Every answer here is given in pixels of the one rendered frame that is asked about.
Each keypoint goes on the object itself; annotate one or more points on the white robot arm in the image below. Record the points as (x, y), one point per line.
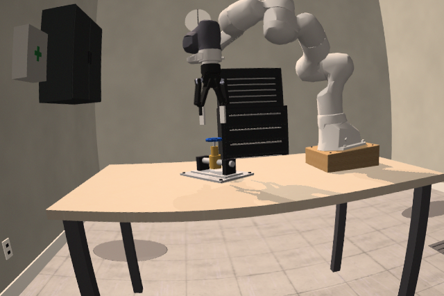
(281, 26)

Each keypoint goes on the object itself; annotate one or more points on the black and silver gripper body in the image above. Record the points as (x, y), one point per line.
(208, 71)

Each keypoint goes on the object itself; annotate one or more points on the valve with blue handwheel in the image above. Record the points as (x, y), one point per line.
(211, 164)

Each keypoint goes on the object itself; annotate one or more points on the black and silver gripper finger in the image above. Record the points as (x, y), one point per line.
(200, 98)
(223, 98)

